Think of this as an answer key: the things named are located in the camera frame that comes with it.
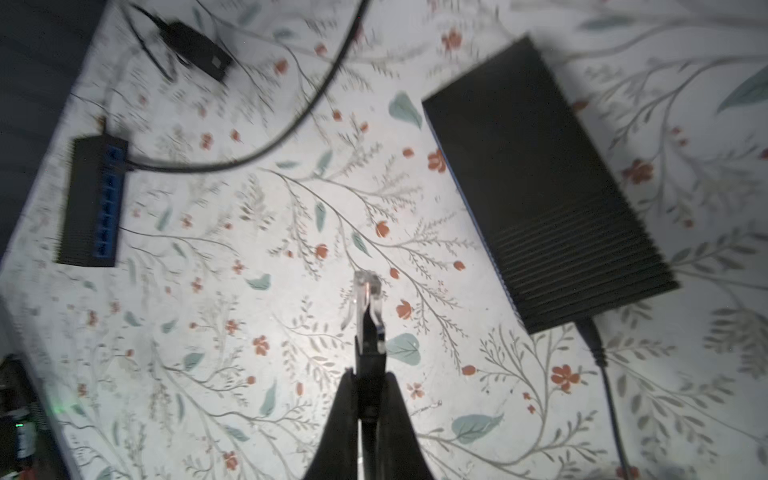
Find black ethernet patch cable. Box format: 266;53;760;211
352;269;388;480

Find black network switch blue ports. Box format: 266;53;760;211
57;134;129;268

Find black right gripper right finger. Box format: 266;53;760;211
376;372;434;480

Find black power adapter with cable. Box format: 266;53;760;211
68;2;235;136

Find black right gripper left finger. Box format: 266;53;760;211
303;369;359;480

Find black USB splitter cable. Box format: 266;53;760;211
122;0;373;175

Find black ribbed network switch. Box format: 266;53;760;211
423;37;678;334

